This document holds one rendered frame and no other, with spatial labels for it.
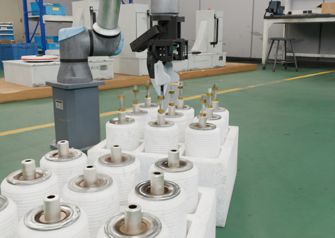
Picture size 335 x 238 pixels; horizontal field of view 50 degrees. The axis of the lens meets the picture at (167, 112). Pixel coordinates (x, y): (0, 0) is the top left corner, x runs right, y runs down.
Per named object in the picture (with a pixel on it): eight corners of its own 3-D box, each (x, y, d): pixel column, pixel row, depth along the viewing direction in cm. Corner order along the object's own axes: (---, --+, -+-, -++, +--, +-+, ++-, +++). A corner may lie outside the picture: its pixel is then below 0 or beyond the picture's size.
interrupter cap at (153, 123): (165, 129, 96) (165, 127, 96) (142, 126, 100) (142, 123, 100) (179, 123, 103) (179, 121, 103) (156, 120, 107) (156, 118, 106)
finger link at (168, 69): (175, 96, 97) (175, 62, 95) (158, 94, 101) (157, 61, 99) (182, 94, 100) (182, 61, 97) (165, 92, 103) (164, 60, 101)
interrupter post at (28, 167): (19, 180, 63) (17, 162, 62) (27, 175, 65) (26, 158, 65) (31, 181, 63) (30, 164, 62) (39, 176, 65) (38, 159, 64)
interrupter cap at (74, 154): (37, 161, 72) (37, 158, 72) (57, 150, 80) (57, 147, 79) (71, 165, 71) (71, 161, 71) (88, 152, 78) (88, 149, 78)
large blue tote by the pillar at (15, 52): (-3, 68, 534) (-5, 43, 526) (23, 66, 565) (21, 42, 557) (14, 70, 503) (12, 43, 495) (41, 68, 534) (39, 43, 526)
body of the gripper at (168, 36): (171, 63, 91) (171, 14, 88) (145, 62, 96) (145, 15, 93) (188, 61, 97) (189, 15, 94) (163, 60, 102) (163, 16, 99)
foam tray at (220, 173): (89, 209, 105) (86, 150, 101) (136, 164, 141) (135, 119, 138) (224, 228, 95) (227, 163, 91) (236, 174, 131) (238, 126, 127)
